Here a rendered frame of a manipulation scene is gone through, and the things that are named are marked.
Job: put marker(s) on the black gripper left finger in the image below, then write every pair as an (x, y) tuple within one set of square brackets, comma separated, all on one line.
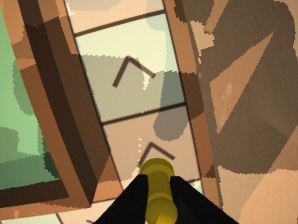
[(130, 206)]

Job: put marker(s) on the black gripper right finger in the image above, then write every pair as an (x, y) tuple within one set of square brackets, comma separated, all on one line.
[(193, 207)]

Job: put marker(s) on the yellow game pawn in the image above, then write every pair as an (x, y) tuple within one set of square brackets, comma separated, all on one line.
[(161, 208)]

